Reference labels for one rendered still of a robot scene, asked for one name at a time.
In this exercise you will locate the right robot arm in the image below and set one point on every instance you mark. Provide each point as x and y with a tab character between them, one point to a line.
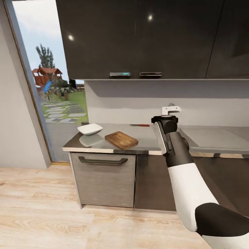
196	206

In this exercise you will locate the cutting board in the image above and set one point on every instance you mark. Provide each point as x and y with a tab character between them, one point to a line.
121	140

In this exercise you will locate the fixed window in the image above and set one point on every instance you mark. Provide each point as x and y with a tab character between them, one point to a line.
59	102

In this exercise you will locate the drop in sink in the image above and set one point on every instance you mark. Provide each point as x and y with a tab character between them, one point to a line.
212	138

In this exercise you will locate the dishwasher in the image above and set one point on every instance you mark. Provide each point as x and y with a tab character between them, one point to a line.
105	178

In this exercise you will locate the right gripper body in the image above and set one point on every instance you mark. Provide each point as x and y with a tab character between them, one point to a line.
158	117

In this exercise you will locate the bowl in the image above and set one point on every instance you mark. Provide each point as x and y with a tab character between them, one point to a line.
90	129

